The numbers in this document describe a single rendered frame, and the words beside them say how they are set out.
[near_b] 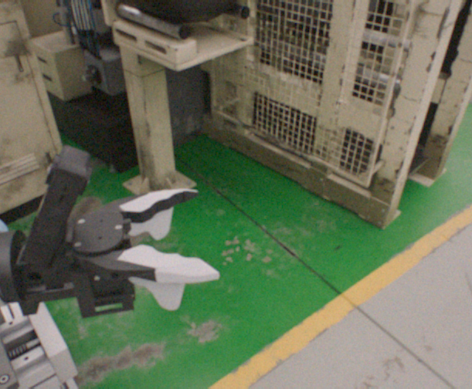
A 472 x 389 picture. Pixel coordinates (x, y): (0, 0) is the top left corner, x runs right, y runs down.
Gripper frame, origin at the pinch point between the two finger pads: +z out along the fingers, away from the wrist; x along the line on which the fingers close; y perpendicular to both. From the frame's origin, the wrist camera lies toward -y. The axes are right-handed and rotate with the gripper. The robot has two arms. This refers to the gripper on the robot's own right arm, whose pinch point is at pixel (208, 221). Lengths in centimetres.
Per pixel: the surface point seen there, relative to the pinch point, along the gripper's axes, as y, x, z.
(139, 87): 29, -149, -8
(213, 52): 10, -118, 19
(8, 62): 15, -149, -55
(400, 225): 92, -112, 101
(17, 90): 27, -150, -55
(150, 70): 23, -149, -3
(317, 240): 92, -110, 60
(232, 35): 8, -132, 29
